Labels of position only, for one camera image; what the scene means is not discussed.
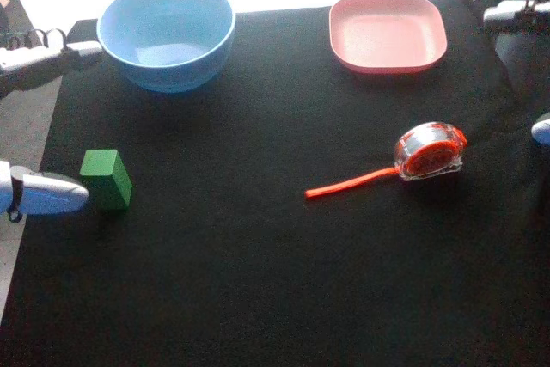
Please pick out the pink square plate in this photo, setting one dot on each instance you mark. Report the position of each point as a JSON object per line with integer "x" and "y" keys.
{"x": 386, "y": 32}

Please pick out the light blue bowl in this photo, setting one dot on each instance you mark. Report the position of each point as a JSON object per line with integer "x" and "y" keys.
{"x": 172, "y": 75}

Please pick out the black table cloth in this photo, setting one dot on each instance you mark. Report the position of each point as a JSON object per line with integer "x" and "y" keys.
{"x": 258, "y": 255}

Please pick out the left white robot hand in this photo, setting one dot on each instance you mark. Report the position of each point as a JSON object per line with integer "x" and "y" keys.
{"x": 51, "y": 197}

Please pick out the green cube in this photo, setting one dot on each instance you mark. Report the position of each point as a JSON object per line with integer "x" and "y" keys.
{"x": 107, "y": 178}

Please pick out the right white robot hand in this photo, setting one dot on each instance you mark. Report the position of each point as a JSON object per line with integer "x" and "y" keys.
{"x": 507, "y": 16}

